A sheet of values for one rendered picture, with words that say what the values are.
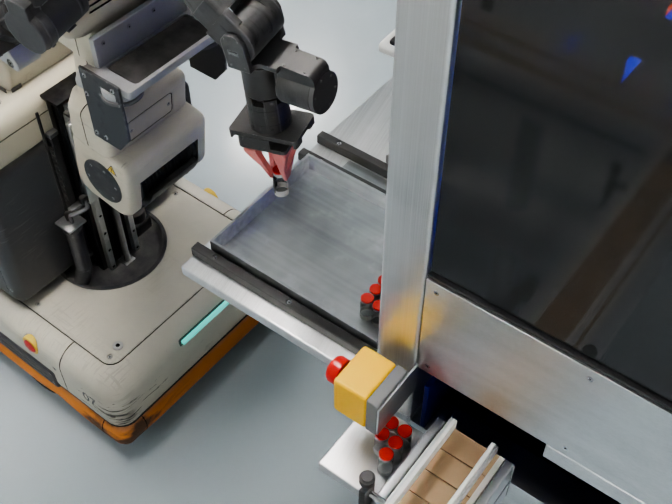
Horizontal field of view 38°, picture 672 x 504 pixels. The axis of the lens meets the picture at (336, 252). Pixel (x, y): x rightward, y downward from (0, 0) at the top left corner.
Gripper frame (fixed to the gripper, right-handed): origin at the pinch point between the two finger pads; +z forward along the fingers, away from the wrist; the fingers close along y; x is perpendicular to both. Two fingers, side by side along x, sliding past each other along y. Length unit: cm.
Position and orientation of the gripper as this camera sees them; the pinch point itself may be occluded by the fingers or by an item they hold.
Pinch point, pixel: (279, 172)
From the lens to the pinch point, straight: 139.1
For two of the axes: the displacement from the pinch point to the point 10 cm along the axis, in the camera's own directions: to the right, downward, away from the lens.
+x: 3.7, -6.8, 6.2
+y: 9.2, 2.2, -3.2
